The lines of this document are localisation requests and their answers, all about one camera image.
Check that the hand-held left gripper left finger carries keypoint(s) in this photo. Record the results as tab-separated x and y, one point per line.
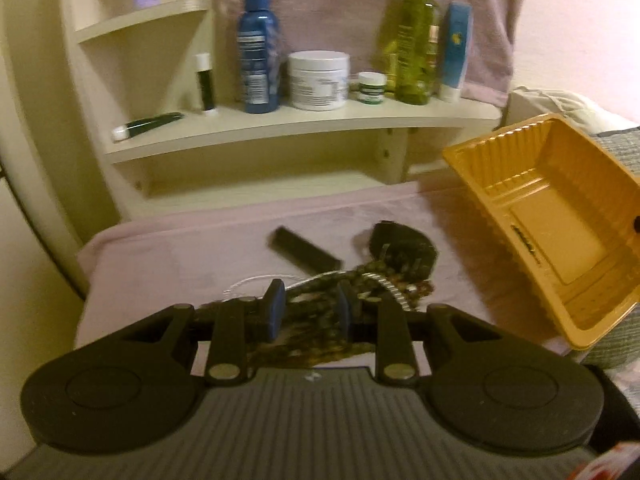
274	310

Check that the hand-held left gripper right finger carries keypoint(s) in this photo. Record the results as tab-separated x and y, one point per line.
344	310

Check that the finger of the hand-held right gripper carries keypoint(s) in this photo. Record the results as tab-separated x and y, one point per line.
636	224

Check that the black tube case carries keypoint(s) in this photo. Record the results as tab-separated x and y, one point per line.
305	249

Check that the black hair clip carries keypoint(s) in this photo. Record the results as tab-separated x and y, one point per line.
400	245

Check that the yellow plastic tray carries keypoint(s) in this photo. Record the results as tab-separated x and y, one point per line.
550	200

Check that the pink fluffy blanket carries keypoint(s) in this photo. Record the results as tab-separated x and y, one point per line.
165	260

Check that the white pillow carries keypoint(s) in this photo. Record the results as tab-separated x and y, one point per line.
560	105

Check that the cream shelf unit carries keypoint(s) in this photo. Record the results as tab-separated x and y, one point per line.
300	125

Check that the dark green tube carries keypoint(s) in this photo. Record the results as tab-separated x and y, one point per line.
150	125

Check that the small green jar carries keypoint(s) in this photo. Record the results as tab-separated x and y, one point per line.
372	89

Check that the white cream jar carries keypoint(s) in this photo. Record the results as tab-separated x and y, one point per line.
318	80

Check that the black and white lip balm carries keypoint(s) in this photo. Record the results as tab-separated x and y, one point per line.
205	85

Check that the red and white packet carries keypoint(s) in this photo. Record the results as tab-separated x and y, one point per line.
617	462

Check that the blue and white tube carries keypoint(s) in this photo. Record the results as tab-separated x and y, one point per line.
456	50

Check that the blue spray bottle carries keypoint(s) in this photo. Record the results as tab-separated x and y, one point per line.
258	50

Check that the green oil spray bottle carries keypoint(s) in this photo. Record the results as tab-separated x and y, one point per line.
414	45

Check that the pink towel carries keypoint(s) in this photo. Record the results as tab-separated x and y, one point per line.
325	5

